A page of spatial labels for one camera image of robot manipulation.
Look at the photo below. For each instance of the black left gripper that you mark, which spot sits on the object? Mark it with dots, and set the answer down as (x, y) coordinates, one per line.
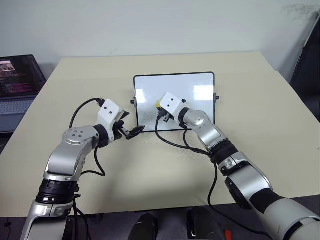
(117, 131)

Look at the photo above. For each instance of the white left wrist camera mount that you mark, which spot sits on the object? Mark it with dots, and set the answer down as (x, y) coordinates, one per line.
(108, 112)

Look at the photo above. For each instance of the small red object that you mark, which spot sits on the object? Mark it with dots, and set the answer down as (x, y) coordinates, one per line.
(228, 235)

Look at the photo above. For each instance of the small black-framed whiteboard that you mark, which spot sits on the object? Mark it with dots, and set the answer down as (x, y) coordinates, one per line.
(150, 90)

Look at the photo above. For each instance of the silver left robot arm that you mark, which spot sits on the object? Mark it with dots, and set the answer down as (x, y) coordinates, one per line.
(72, 155)

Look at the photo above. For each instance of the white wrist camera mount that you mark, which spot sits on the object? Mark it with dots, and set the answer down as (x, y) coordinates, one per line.
(171, 102)
(108, 112)

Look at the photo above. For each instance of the dark rounded shape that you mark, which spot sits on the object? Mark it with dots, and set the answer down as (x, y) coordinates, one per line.
(143, 227)

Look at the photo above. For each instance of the yellow whiteboard eraser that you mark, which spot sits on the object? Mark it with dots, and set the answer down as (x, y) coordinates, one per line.
(157, 103)

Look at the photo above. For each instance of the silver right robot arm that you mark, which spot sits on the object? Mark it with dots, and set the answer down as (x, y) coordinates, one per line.
(210, 135)

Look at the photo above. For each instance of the open grey laptop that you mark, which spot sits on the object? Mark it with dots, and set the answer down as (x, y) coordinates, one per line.
(15, 80)

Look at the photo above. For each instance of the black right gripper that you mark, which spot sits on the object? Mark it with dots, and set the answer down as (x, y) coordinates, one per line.
(168, 117)

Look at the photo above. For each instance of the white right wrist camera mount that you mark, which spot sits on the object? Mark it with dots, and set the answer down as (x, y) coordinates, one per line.
(171, 102)

